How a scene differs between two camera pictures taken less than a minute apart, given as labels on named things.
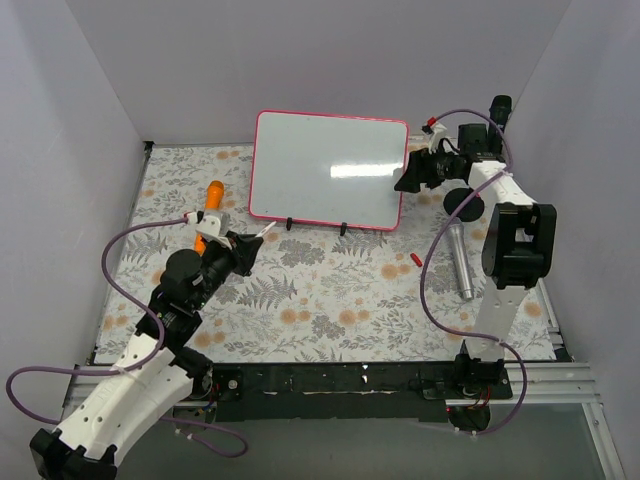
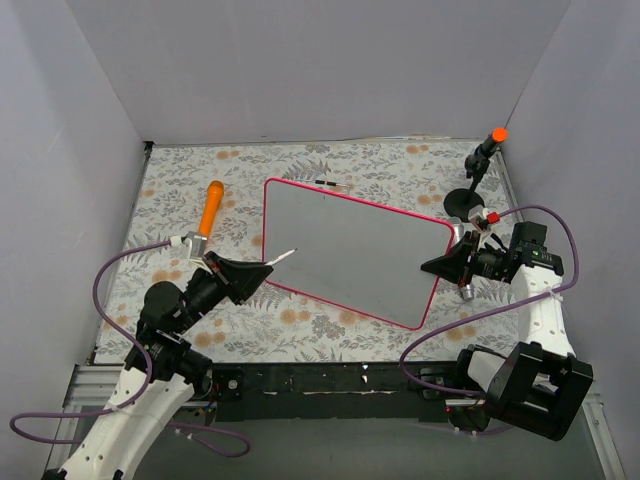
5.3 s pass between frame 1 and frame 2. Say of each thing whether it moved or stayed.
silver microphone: stayed
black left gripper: moved
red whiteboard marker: moved
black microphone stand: stayed
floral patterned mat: stayed
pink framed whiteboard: moved
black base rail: stayed
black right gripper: moved
